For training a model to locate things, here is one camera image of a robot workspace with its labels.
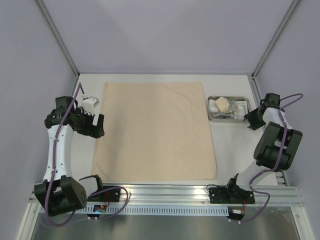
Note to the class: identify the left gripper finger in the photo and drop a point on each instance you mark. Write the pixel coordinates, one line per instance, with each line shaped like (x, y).
(99, 127)
(96, 133)

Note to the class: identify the aluminium mounting rail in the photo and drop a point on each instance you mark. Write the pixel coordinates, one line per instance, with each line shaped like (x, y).
(148, 194)

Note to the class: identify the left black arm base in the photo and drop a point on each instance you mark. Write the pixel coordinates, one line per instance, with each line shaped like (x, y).
(106, 194)

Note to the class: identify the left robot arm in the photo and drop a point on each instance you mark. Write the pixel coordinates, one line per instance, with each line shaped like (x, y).
(58, 172)

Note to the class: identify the long needle holder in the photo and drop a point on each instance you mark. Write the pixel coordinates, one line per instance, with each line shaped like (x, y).
(234, 109)

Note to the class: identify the aluminium frame post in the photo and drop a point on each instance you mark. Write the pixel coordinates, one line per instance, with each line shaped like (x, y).
(44, 11)
(294, 5)

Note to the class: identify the slotted cable duct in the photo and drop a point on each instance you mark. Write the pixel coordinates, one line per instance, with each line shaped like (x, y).
(160, 210)

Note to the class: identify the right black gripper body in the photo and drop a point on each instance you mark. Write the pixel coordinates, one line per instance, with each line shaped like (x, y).
(255, 118)

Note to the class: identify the stainless steel tray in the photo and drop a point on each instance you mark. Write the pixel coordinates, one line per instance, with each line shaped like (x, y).
(229, 98)

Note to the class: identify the left aluminium frame post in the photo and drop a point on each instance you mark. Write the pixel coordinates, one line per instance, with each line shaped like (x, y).
(44, 11)

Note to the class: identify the beige cloth mat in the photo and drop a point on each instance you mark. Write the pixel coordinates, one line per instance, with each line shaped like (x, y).
(155, 132)

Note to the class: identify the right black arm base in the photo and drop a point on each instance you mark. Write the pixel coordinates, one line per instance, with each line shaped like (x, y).
(223, 195)

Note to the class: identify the right aluminium frame post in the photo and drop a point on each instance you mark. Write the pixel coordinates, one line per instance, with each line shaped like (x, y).
(294, 5)

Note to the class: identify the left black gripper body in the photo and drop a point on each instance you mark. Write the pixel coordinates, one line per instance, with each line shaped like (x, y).
(84, 122)

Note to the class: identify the white gauze pad stack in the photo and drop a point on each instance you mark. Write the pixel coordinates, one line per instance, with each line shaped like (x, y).
(212, 107)

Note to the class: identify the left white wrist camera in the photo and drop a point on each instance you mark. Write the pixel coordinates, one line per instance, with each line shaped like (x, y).
(89, 104)

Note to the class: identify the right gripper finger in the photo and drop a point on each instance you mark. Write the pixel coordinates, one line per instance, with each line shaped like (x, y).
(255, 123)
(252, 116)

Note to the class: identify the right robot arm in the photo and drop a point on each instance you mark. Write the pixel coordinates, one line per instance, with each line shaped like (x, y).
(276, 148)

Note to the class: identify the steel hemostat forceps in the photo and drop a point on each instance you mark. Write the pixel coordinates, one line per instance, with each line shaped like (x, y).
(223, 116)

